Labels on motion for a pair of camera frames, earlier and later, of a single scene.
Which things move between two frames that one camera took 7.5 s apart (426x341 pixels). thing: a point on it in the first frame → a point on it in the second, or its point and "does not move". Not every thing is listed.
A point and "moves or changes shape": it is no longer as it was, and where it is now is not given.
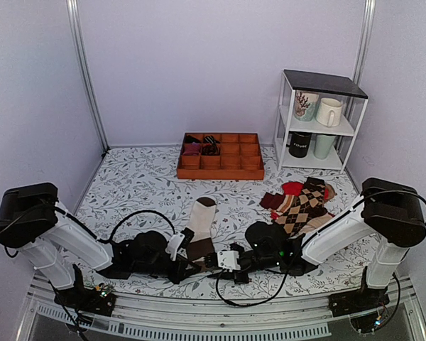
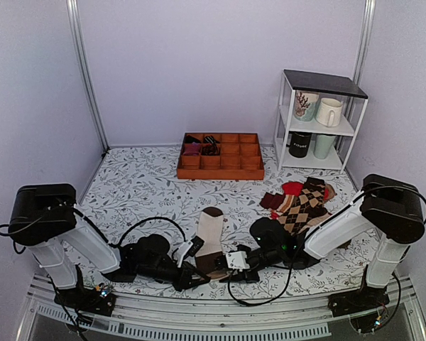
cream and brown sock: [199, 220] moves or changes shape
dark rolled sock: [190, 139] does not move
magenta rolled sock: [192, 148] does not move
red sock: [295, 188] does not move
